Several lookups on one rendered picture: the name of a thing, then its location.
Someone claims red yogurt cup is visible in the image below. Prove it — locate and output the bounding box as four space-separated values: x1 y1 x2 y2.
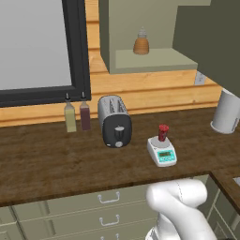
157 124 170 143

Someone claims white digital scale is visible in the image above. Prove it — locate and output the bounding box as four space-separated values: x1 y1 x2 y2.
146 136 178 168

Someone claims olive cabinet door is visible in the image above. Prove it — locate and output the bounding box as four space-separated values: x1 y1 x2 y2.
172 0 240 98

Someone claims olive base cabinet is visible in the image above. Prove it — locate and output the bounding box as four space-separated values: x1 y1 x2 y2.
0 204 26 240
192 173 240 240

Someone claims silver black toaster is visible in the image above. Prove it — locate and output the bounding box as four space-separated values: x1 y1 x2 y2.
97 95 133 149

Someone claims dark red vinegar bottle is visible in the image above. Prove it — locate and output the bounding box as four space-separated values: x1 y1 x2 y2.
79 91 92 131

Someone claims yellow oil bottle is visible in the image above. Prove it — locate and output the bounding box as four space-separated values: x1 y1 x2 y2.
64 92 78 133

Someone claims amber honey jar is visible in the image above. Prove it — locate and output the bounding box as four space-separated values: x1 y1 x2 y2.
132 26 150 56

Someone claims olive drawer front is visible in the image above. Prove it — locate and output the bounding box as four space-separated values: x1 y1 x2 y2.
17 208 162 240
64 227 158 240
11 184 150 221

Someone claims black framed window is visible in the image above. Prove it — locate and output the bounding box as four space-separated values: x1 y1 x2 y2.
0 0 92 109

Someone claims silver drawer handle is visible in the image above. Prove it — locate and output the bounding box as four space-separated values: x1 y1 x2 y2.
98 214 121 227
100 232 120 240
97 191 122 204

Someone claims olive open wall cabinet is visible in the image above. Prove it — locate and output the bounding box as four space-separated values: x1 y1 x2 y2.
98 0 212 75

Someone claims grey wall socket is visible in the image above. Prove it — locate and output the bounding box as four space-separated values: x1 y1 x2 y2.
194 70 206 86

